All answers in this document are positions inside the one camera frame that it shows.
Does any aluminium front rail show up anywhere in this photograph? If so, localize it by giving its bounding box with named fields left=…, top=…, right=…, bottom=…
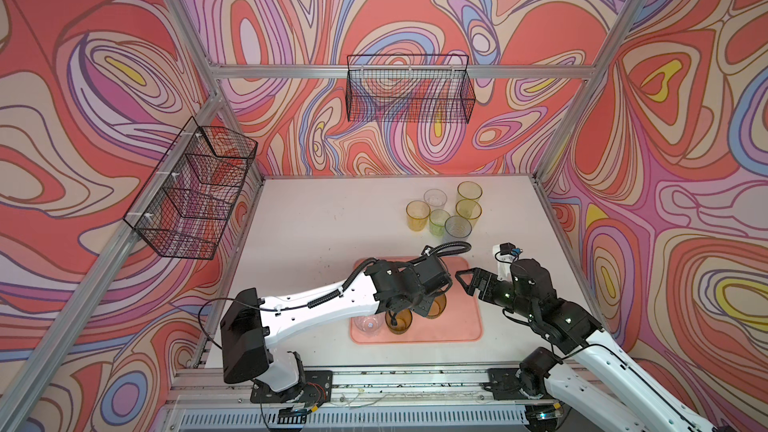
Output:
left=161, top=362, right=661, bottom=432

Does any amber glass row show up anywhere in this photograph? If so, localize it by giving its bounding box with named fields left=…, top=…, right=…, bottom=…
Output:
left=405, top=200, right=431, bottom=232

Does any yellow green glass right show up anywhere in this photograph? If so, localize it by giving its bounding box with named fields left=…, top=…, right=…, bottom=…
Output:
left=455, top=199, right=483, bottom=227

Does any light green glass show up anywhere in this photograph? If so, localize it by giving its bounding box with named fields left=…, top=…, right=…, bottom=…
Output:
left=428, top=209, right=451, bottom=238

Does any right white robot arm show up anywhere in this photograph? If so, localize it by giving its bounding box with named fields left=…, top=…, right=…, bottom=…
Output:
left=455, top=257, right=731, bottom=431

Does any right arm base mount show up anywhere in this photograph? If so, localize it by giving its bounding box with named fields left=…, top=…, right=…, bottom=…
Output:
left=481, top=368, right=551, bottom=401

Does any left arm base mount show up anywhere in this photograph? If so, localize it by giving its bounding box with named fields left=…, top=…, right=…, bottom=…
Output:
left=250, top=369, right=333, bottom=406

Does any clear glass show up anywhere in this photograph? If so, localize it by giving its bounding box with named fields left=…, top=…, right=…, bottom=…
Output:
left=423, top=188, right=447, bottom=210
left=352, top=314, right=384, bottom=336

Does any back black wire basket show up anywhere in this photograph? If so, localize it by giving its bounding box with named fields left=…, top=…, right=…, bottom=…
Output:
left=345, top=52, right=476, bottom=124

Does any left black wire basket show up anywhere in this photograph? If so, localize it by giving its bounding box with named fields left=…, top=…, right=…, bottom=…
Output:
left=123, top=118, right=258, bottom=260

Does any brown glass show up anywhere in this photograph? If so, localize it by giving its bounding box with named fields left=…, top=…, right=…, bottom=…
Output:
left=385, top=309, right=413, bottom=335

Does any yellow glass back right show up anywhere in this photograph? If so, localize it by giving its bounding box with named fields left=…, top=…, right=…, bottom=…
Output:
left=456, top=181, right=483, bottom=201

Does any blue tinted glass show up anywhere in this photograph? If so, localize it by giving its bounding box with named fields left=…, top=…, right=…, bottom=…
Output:
left=444, top=215, right=473, bottom=240

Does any olive glass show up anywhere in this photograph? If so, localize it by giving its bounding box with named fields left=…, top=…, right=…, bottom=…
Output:
left=426, top=294, right=447, bottom=320

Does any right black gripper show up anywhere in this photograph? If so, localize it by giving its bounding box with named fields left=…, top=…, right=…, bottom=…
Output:
left=455, top=268, right=538, bottom=321

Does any black wire basket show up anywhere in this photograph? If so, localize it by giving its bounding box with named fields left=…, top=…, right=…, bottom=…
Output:
left=345, top=52, right=476, bottom=124
left=123, top=118, right=258, bottom=260

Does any pink plastic tray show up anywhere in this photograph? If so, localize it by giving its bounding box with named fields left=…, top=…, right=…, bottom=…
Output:
left=348, top=281, right=483, bottom=346

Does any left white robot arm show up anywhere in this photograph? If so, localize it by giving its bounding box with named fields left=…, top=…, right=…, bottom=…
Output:
left=220, top=255, right=452, bottom=393

